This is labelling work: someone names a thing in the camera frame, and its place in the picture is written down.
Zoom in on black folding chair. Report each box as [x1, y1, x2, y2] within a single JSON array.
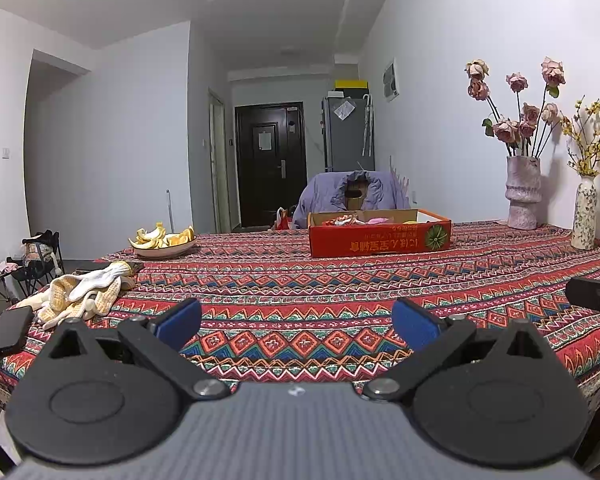
[[7, 229, 64, 302]]

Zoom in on white floral vase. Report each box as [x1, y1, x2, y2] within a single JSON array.
[[570, 175, 598, 251]]

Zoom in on orange peels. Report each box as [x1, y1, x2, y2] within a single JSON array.
[[128, 220, 196, 250]]

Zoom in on white umbrella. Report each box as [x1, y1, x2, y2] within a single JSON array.
[[362, 93, 374, 157]]

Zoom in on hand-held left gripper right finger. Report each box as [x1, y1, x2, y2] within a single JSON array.
[[359, 297, 552, 404]]

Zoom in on yellow flower branches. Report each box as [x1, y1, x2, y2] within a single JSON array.
[[559, 94, 600, 179]]

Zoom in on brown wooden chair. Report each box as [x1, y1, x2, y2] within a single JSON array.
[[344, 184, 369, 210]]

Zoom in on pink textured vase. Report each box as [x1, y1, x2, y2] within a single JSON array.
[[505, 155, 542, 231]]

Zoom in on red cardboard box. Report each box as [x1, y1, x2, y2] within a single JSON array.
[[307, 208, 453, 260]]

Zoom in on white wall panel box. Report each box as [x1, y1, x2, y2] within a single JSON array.
[[382, 58, 401, 101]]

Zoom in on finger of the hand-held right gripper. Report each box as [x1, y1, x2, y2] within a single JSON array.
[[565, 275, 600, 321]]

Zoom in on grey refrigerator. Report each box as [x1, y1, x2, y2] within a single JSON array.
[[322, 94, 376, 174]]

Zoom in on dark entry door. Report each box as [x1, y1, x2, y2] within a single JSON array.
[[234, 103, 309, 229]]

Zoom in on patterned red tablecloth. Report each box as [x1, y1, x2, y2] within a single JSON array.
[[0, 219, 600, 423]]

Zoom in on wooden plate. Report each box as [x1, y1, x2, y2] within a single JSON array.
[[131, 241, 199, 260]]

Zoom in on black smartphone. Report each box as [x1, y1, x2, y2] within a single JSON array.
[[0, 304, 35, 357]]

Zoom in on glass interior door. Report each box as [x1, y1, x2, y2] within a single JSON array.
[[208, 88, 233, 234]]

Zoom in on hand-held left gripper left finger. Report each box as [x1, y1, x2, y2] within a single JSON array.
[[40, 297, 232, 402]]

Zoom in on purple puffer jacket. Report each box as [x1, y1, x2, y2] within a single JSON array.
[[298, 170, 411, 221]]

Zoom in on dried pink roses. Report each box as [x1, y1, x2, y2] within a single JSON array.
[[464, 57, 567, 159]]

